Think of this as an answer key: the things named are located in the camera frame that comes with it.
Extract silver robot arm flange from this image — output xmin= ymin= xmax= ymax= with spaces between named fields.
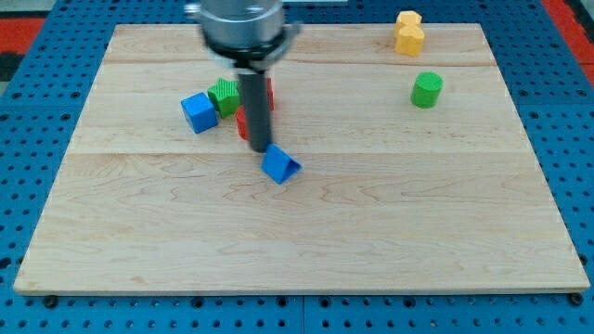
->
xmin=184 ymin=0 xmax=301 ymax=72

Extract blue cube block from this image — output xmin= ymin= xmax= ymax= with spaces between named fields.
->
xmin=180 ymin=93 xmax=218 ymax=134

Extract blue triangular prism block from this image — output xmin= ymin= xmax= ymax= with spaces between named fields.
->
xmin=261 ymin=144 xmax=302 ymax=185

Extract red block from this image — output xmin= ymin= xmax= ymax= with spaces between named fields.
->
xmin=235 ymin=77 xmax=275 ymax=140

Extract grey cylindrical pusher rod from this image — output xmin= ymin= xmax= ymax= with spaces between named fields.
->
xmin=238 ymin=69 xmax=272 ymax=153

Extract green star block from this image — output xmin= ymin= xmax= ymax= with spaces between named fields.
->
xmin=207 ymin=78 xmax=240 ymax=119

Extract light wooden board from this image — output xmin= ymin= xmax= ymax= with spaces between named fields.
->
xmin=14 ymin=23 xmax=590 ymax=296

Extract green cylinder block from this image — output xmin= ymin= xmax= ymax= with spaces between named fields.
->
xmin=410 ymin=71 xmax=444 ymax=109

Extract yellow heart block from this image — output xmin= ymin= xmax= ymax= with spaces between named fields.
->
xmin=394 ymin=25 xmax=425 ymax=57

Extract yellow hexagon block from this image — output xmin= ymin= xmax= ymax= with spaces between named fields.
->
xmin=394 ymin=10 xmax=422 ymax=39

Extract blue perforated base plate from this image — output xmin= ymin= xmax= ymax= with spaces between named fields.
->
xmin=1 ymin=0 xmax=593 ymax=333

